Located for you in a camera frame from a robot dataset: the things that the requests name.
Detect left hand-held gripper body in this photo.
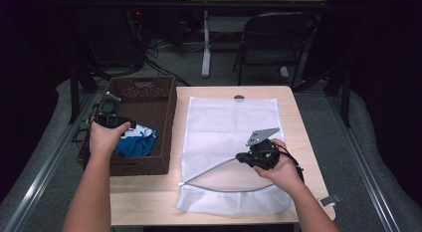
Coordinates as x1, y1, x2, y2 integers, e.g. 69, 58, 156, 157
95, 91, 137, 129

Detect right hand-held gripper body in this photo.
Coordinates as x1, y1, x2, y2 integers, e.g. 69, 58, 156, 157
247, 126, 282, 170

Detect blue and white garment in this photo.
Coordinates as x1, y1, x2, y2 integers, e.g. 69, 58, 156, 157
113, 123, 159, 158

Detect white mesh laundry bag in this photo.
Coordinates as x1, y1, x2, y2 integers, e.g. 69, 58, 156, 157
176, 96, 294, 217

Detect brown woven basket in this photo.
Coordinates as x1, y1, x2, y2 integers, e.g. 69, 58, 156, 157
77, 76, 177, 177

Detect person's left hand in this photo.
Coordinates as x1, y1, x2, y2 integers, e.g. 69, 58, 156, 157
89, 121, 132, 158

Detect person's right hand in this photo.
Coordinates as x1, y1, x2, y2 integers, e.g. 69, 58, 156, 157
253, 139, 305, 196

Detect black metal stand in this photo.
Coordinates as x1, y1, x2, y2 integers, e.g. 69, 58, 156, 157
68, 66, 82, 124

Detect grey tape strip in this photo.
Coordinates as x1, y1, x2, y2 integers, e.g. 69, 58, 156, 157
318, 193, 341, 207

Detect white desk leg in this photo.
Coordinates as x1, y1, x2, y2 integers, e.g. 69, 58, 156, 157
201, 10, 213, 79

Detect black folding chair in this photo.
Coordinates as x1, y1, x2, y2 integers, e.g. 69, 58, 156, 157
233, 11, 320, 91

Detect left hand-held gripper cable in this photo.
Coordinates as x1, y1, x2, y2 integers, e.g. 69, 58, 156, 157
84, 102, 101, 150

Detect hand-held gripper cable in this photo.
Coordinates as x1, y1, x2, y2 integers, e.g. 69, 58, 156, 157
278, 150, 305, 183
84, 102, 101, 150

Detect right hand-held gripper cable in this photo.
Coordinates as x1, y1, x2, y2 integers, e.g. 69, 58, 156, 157
278, 150, 305, 183

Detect black cable ties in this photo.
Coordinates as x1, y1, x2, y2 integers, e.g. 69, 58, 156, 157
70, 118, 91, 149

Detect tangle of floor cables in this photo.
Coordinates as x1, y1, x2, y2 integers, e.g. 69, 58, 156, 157
143, 37, 192, 88

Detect grey metal floor rail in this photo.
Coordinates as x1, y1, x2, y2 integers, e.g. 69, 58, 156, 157
326, 94, 403, 232
2, 92, 98, 232

